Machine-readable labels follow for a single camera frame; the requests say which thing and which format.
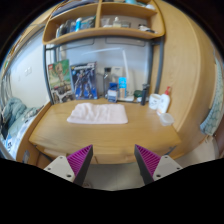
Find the blue robot model box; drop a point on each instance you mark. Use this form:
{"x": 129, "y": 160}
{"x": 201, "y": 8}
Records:
{"x": 84, "y": 81}

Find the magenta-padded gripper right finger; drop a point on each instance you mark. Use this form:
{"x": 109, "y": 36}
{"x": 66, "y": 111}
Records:
{"x": 165, "y": 166}

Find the dark green round case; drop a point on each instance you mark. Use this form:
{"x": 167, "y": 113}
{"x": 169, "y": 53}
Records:
{"x": 137, "y": 93}

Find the patterned teal hanging cloth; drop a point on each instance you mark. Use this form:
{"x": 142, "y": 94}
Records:
{"x": 215, "y": 106}

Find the clear bottle with black cap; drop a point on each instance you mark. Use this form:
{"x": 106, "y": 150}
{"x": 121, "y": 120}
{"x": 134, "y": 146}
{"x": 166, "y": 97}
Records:
{"x": 107, "y": 80}

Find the bed with teal bedding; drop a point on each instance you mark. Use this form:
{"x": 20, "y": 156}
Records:
{"x": 16, "y": 116}

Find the white mug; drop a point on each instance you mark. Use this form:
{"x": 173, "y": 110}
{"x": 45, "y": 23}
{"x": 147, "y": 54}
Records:
{"x": 154, "y": 101}

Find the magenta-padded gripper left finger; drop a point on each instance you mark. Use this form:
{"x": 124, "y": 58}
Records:
{"x": 61, "y": 166}

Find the black cylindrical device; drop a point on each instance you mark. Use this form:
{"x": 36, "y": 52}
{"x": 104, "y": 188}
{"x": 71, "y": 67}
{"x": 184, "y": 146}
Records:
{"x": 144, "y": 95}

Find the white wall switch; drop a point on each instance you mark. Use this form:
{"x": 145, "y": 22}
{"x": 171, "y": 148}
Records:
{"x": 28, "y": 71}

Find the white lotion bottle red cap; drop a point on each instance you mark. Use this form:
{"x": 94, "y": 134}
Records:
{"x": 163, "y": 103}

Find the white wall socket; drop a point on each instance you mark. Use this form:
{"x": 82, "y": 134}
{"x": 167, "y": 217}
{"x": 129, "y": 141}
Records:
{"x": 117, "y": 71}

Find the dark metal frame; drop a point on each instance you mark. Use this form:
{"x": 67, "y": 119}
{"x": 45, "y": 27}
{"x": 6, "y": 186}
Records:
{"x": 45, "y": 73}

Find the wooden shelf unit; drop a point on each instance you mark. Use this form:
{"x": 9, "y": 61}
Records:
{"x": 100, "y": 32}

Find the green toy figure box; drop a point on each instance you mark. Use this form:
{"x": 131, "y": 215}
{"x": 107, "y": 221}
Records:
{"x": 60, "y": 80}

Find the pale pink towel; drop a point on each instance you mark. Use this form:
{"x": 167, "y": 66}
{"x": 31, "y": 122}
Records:
{"x": 98, "y": 114}

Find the clear plastic container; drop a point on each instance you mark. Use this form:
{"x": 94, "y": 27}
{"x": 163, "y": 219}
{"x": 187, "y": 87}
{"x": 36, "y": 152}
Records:
{"x": 166, "y": 119}

